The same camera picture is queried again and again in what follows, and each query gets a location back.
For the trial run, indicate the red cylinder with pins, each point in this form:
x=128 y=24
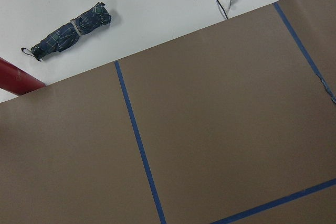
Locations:
x=17 y=81

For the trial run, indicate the folded blue umbrella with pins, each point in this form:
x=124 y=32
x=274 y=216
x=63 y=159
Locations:
x=68 y=34

